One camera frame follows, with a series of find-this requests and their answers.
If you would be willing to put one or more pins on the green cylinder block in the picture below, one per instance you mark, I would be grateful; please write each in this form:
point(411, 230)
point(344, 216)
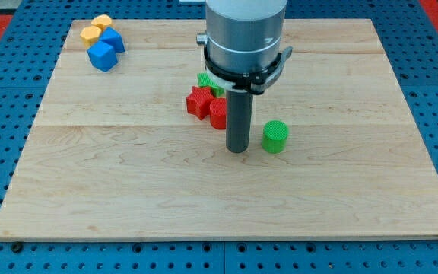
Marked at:
point(274, 139)

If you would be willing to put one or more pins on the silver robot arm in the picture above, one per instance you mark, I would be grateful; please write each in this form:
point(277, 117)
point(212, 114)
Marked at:
point(243, 36)

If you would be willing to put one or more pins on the red cylinder block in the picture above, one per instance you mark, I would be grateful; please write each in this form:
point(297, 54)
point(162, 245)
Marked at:
point(218, 113)

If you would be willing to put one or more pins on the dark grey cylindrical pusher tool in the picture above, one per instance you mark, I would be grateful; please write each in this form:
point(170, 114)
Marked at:
point(238, 120)

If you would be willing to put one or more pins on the red star block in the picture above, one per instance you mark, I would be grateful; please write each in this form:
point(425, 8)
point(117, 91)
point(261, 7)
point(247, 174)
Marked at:
point(198, 101)

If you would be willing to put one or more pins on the green star block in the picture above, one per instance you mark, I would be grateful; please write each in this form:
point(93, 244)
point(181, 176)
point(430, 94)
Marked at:
point(203, 80)

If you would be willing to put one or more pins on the light wooden board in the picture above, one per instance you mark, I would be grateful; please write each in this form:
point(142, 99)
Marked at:
point(114, 156)

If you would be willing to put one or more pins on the blue cube block front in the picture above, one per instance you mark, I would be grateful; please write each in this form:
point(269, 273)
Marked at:
point(102, 56)

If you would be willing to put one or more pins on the blue cube block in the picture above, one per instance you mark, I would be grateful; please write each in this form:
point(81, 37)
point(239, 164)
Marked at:
point(113, 38)
point(102, 56)

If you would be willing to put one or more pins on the blue cube block rear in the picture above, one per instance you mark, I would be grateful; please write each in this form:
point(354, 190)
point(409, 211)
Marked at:
point(113, 38)

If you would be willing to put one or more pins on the yellow hexagon block front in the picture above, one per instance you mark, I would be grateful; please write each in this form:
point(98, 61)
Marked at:
point(90, 35)

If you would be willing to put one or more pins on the yellow hexagon block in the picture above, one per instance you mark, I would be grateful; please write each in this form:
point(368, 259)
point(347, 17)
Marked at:
point(102, 21)
point(90, 35)

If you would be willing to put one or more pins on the yellow hexagon block rear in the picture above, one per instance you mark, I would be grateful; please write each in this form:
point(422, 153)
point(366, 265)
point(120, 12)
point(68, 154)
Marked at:
point(102, 21)

